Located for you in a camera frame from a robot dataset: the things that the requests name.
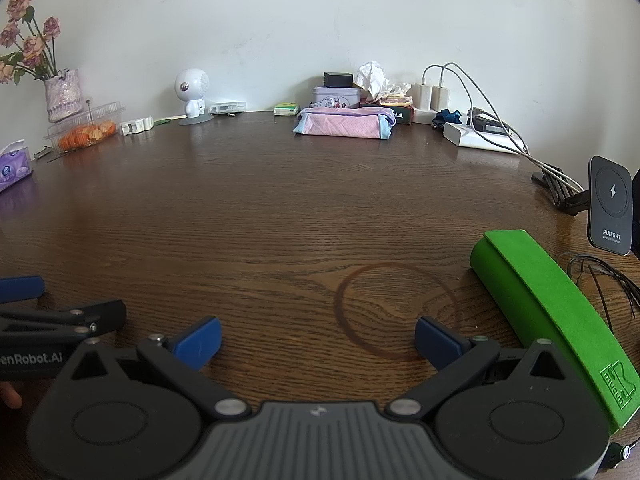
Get person's left hand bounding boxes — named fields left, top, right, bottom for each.
left=0, top=381, right=23, bottom=409

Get green felt case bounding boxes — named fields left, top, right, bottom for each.
left=470, top=229, right=640, bottom=435

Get printed tin box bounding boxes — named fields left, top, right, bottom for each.
left=312, top=86, right=363, bottom=110

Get white power strip with chargers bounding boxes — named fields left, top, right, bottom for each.
left=422, top=62, right=588, bottom=193

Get black wireless charger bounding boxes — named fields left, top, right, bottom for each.
left=586, top=155, right=635, bottom=257

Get black chair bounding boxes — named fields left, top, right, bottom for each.
left=631, top=167, right=640, bottom=256

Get purple tissue pack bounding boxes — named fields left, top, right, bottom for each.
left=0, top=141, right=35, bottom=193

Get clear plastic fruit container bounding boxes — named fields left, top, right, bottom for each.
left=44, top=101, right=130, bottom=155

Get white plastic clip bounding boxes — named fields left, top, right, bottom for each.
left=120, top=116, right=155, bottom=136

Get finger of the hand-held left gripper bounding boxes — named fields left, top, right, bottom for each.
left=0, top=275, right=46, bottom=304
left=0, top=299, right=127, bottom=348

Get white robot figurine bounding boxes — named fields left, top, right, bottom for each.
left=174, top=67, right=213, bottom=127

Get pink blue mesh underwear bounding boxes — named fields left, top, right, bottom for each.
left=292, top=105, right=399, bottom=140

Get black plug adapter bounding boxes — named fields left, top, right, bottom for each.
left=472, top=114, right=508, bottom=135

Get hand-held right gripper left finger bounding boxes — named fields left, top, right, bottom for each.
left=70, top=316, right=253, bottom=419

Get pink textured vase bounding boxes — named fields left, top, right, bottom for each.
left=44, top=69, right=83, bottom=123

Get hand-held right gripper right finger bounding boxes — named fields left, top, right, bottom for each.
left=386, top=316, right=571, bottom=418

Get grey charging cable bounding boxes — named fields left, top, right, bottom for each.
left=439, top=65, right=588, bottom=196

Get thin black wires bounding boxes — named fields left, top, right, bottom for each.
left=560, top=252, right=640, bottom=333

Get dried rose bouquet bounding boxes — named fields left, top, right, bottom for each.
left=0, top=0, right=62, bottom=86

